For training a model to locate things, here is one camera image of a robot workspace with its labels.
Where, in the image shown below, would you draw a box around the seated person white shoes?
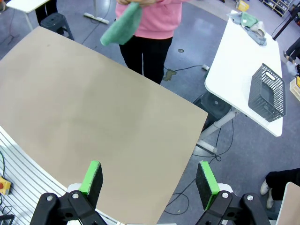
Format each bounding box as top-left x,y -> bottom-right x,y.
260,167 -> 300,209

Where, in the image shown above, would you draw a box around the tan wooden crate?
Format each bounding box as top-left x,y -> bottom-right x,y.
289,76 -> 300,102

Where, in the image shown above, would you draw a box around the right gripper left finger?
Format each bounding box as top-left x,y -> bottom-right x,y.
30,160 -> 104,225

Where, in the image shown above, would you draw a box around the beige towel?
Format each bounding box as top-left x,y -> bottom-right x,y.
249,21 -> 267,37

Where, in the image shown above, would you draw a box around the white standing desk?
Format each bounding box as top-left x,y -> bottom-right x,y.
83,0 -> 110,25

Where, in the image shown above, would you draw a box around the white work table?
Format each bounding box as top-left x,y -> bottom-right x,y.
6,0 -> 50,31

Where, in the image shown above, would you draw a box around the shoe rack with shoes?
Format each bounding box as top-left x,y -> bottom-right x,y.
262,0 -> 290,17

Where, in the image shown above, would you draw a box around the person in pink hoodie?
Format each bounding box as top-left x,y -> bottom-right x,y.
115,0 -> 183,85

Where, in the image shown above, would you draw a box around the grey perforated basket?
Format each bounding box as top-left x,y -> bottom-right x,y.
247,63 -> 286,122

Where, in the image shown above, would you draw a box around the light blue towel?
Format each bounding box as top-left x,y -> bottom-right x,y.
228,13 -> 268,46

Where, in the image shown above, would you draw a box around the white side table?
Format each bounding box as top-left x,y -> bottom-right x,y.
196,9 -> 284,155

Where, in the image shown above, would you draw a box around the white slotted base plate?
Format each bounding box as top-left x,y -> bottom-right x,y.
0,125 -> 68,225

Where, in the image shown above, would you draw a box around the brown board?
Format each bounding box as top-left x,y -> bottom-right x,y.
275,181 -> 300,225

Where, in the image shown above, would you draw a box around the black floor cable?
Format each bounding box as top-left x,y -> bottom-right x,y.
164,65 -> 204,74
192,120 -> 235,162
164,178 -> 197,215

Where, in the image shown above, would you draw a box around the green towel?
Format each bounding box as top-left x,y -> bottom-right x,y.
100,2 -> 143,46
240,11 -> 258,28

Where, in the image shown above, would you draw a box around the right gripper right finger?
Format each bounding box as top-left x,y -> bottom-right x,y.
195,160 -> 271,225

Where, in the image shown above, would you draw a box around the yellow emergency stop box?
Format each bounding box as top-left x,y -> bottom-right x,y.
0,177 -> 12,195

